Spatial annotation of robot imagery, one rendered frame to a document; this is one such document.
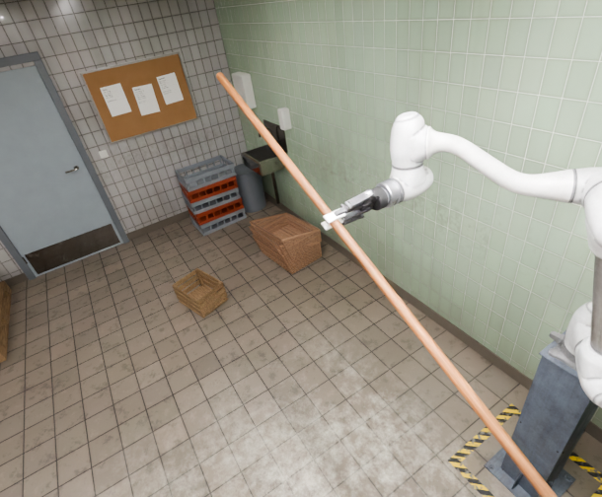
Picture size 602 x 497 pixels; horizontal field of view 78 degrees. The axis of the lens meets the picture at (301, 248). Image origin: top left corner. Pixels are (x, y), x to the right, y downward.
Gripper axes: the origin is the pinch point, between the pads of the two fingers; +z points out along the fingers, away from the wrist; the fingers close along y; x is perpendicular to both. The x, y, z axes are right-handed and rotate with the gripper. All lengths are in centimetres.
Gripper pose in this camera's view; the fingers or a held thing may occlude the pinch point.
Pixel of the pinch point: (333, 219)
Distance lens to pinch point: 118.9
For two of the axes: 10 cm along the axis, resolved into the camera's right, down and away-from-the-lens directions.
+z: -8.4, 4.1, -3.7
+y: -1.2, 5.2, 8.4
